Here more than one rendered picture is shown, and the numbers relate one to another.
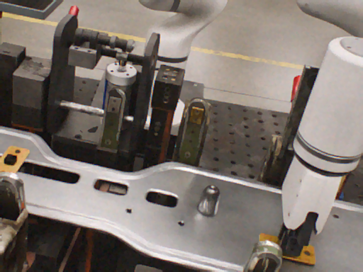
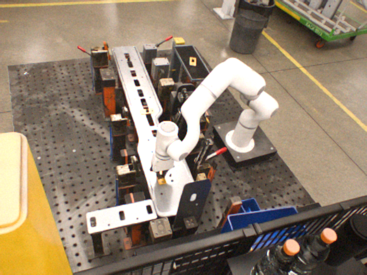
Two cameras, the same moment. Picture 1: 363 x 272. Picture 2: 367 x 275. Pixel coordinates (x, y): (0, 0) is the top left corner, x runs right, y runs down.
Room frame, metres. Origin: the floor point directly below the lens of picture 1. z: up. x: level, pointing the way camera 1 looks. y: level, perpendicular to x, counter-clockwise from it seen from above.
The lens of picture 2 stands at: (0.17, -1.01, 2.21)
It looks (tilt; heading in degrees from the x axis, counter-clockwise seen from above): 46 degrees down; 57
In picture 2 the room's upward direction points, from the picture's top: 12 degrees clockwise
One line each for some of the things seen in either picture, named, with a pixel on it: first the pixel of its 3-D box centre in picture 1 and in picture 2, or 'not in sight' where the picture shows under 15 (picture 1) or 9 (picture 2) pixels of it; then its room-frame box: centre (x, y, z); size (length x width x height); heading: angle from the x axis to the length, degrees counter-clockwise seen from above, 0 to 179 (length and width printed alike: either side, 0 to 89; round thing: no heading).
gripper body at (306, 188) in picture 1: (313, 182); (163, 160); (0.58, -0.24, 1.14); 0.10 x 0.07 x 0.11; 175
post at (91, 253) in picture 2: not in sight; (96, 238); (0.24, -0.36, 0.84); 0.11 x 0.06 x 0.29; 175
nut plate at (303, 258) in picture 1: (287, 246); (160, 176); (0.58, -0.24, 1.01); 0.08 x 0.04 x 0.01; 85
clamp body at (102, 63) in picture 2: not in sight; (100, 71); (0.54, 0.82, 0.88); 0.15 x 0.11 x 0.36; 175
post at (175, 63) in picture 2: not in sight; (175, 69); (1.05, 0.68, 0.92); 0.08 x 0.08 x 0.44; 85
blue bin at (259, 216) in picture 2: not in sight; (264, 236); (0.84, -0.70, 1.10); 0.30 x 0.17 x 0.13; 169
